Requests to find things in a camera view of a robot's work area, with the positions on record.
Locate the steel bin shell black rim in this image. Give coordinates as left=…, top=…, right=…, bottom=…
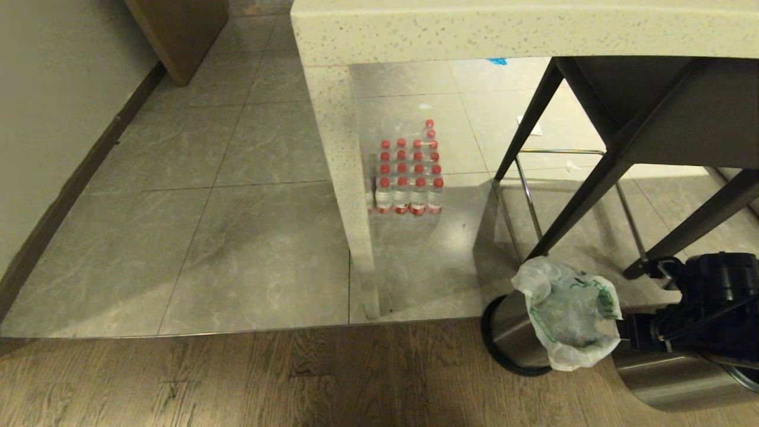
left=613, top=341, right=759, bottom=412

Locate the translucent green-printed trash bag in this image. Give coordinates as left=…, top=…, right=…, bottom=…
left=511, top=255, right=623, bottom=372

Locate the steel inner bin black base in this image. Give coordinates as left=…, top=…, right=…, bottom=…
left=481, top=291, right=555, bottom=378

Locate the dark bar stool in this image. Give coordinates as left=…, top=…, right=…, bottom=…
left=494, top=56, right=759, bottom=281

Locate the shrink-wrapped red-capped water bottle pack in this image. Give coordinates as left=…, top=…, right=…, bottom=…
left=359, top=118, right=445, bottom=216

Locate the speckled beige stone counter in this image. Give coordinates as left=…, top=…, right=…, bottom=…
left=289, top=0, right=759, bottom=320

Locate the brown wooden cabinet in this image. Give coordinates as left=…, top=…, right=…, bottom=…
left=123, top=0, right=229, bottom=87

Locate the dark wooden baseboard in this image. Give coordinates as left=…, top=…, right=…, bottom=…
left=0, top=59, right=168, bottom=324

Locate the chrome stool footrest frame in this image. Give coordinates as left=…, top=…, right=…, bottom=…
left=491, top=148, right=648, bottom=263

